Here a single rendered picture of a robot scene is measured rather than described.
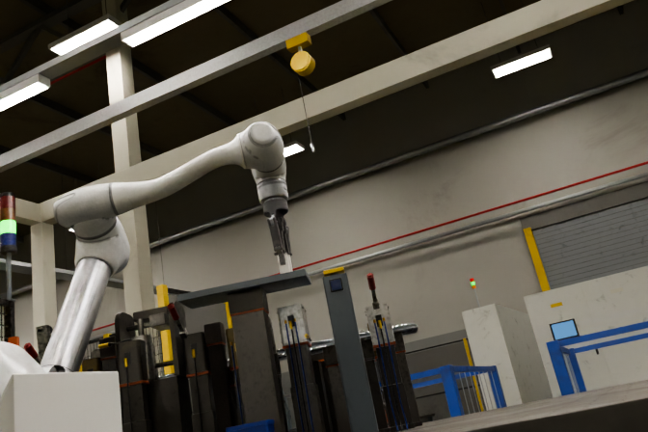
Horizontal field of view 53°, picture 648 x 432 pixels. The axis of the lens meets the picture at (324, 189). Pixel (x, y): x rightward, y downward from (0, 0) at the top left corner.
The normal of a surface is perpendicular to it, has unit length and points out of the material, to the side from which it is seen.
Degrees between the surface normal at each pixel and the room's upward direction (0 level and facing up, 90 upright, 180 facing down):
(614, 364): 90
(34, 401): 90
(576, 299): 90
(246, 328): 90
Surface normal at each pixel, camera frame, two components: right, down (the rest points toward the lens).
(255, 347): -0.09, -0.33
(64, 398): 0.86, -0.32
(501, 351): -0.47, -0.23
